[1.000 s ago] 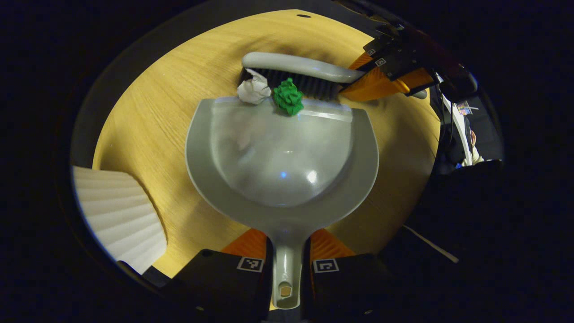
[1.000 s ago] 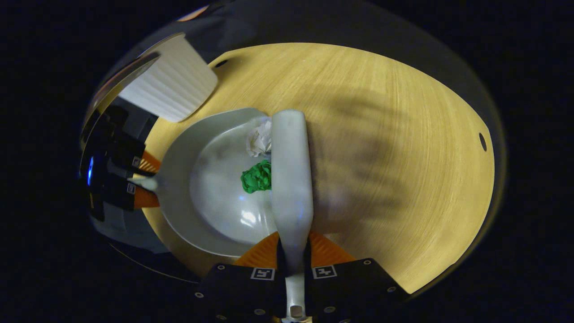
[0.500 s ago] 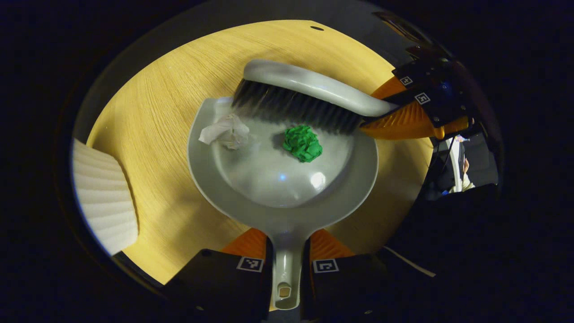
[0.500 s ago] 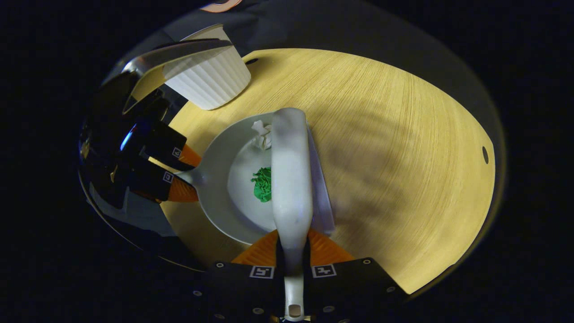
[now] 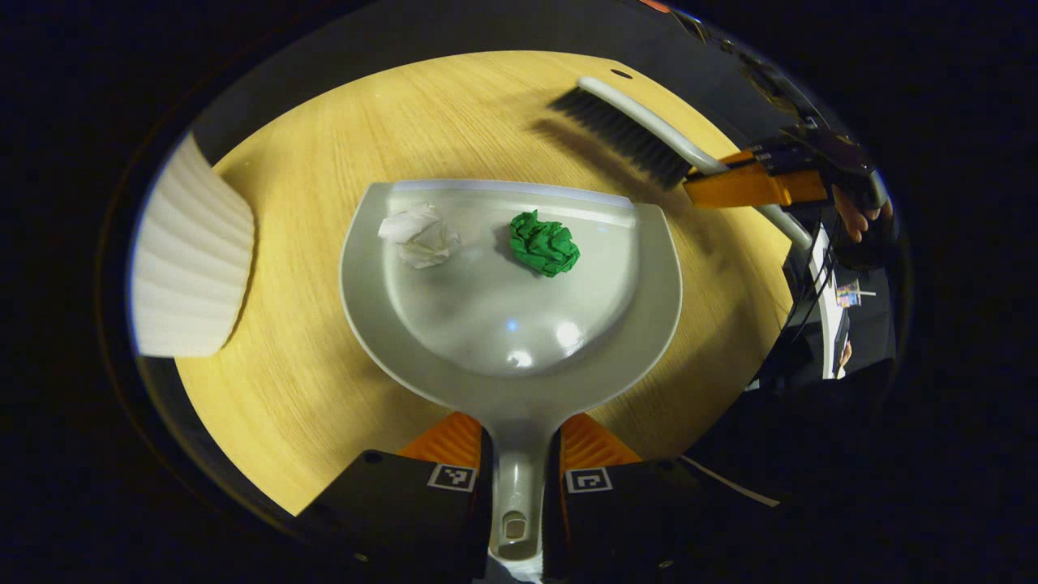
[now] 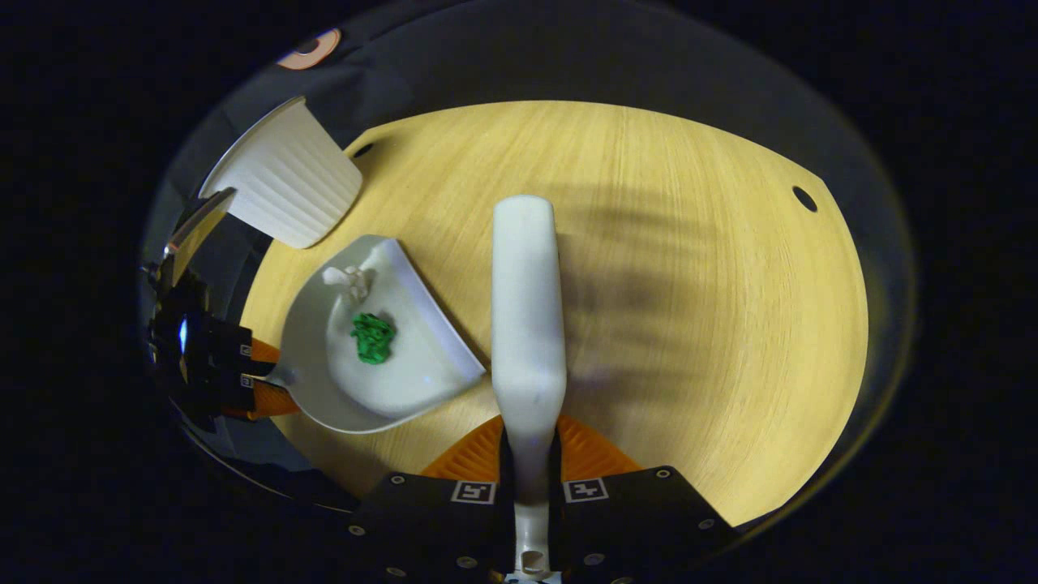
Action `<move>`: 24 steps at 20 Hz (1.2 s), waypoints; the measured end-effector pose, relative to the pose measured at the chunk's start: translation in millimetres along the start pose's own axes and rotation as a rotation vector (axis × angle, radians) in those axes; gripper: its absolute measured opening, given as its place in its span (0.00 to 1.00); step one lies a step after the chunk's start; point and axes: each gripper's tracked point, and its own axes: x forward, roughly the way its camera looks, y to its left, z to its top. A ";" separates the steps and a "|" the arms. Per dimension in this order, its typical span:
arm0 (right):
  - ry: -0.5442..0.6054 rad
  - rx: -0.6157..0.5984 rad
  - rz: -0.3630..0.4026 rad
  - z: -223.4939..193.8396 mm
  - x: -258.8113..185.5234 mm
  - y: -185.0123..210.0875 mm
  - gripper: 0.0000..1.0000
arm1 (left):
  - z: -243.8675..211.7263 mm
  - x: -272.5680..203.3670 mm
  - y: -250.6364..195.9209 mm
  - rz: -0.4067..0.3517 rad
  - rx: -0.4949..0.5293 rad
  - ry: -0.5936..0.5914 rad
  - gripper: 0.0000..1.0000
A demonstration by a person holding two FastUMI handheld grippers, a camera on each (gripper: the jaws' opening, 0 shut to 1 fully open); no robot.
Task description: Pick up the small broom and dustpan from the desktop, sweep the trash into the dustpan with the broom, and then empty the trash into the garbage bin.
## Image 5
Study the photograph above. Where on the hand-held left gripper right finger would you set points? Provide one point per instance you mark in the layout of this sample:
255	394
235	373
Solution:
632	519

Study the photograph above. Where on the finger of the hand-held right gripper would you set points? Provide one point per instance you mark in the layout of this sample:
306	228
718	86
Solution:
774	156
746	188

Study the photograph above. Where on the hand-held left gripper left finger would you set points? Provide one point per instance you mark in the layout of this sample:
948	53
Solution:
389	519

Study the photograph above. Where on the small grey broom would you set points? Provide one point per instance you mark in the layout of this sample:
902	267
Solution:
641	122

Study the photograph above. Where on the green paper trash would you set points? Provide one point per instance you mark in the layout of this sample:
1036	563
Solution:
543	245

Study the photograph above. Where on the grey dustpan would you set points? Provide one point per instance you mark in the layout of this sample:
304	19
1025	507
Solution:
503	324

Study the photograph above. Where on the white paper trash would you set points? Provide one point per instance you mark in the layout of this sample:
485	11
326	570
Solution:
422	237

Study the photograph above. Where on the white ribbed garbage bin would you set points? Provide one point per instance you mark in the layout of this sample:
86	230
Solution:
190	259

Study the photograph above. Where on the wooden desktop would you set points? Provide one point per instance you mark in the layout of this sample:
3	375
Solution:
308	381

